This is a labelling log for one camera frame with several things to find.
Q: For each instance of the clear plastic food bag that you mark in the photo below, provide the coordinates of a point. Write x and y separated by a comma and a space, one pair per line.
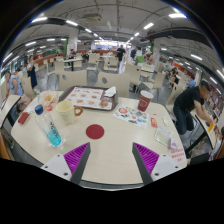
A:
49, 98

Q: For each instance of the dark red flat packet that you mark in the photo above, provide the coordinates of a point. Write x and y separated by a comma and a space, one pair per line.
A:
23, 118

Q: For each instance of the white sticker with red text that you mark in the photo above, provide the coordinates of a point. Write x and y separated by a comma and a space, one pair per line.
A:
178, 155

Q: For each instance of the brown tray with paper liner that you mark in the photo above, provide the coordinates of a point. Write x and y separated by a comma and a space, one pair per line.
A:
83, 97

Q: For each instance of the white printed paper card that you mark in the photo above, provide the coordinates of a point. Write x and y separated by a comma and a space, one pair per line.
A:
31, 109

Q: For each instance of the colourful printed leaflet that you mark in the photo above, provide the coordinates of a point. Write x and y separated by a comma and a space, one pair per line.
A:
130, 116

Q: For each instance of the group of beige chairs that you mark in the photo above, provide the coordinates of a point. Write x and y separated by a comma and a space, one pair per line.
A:
60, 67

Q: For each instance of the small white packet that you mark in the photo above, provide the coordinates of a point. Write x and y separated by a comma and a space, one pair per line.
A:
166, 121

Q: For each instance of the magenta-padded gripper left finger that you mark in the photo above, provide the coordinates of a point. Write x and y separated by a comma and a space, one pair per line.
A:
76, 156

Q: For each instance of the clear blue-capped water bottle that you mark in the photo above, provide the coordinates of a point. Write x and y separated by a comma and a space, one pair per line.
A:
50, 130

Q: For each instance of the clear plastic wrapper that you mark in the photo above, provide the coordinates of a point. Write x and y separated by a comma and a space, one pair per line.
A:
163, 136

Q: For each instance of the white paper napkin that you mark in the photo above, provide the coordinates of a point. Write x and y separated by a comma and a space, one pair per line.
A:
110, 91

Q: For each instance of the ceiling air conditioner unit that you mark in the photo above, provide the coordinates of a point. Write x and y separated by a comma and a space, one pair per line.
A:
91, 17

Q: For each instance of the neighbouring beige table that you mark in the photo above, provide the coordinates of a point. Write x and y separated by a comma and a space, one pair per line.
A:
8, 106
203, 128

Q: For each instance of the flat round red coaster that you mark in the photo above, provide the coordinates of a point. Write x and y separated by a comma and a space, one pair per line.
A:
95, 131

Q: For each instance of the small red sauce sachet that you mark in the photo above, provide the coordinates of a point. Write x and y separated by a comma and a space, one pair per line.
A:
153, 122

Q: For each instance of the red paper cup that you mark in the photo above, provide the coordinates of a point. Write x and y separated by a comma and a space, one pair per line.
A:
145, 101

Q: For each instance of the person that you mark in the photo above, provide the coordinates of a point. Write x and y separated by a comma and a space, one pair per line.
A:
32, 76
72, 54
120, 52
15, 85
188, 100
191, 82

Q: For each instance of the group of ceiling lights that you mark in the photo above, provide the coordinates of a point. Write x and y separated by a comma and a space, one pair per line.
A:
176, 15

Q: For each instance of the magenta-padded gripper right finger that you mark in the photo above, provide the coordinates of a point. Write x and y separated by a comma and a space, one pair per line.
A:
146, 156

